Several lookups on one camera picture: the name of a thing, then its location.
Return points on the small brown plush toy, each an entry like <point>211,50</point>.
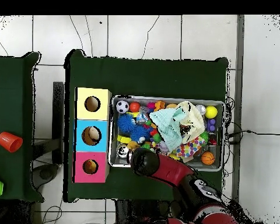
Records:
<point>133,145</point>

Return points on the light blue muslin cloth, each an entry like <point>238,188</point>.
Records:
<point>168,126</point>

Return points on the yellow plush duck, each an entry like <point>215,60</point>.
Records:
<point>90,166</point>

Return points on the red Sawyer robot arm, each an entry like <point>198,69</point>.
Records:
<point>172,170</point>

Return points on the wooden box with three holes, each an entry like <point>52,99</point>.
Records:
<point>100,112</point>

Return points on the shallow mesh bin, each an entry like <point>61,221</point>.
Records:
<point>200,164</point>

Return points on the blue spiky ball with eyes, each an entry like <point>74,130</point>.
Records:
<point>125,122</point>

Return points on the red ball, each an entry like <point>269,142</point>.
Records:
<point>134,106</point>

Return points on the small soccer ball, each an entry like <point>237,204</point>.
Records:
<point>122,106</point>

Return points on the crushed metal can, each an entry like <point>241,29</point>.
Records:
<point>122,150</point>

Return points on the dark green tablecloth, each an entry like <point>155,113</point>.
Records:
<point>14,175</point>
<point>142,77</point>

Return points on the cream muslin cloth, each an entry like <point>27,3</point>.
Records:
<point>193,119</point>

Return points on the polka dot cloth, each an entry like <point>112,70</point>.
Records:
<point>189,148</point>

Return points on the yellow ball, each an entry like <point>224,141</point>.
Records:
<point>211,112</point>

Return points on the small orange basketball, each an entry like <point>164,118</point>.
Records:
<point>207,158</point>

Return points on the orange plastic cup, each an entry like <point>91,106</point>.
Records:
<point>9,141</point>

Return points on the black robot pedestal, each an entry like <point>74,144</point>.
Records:
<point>135,212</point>

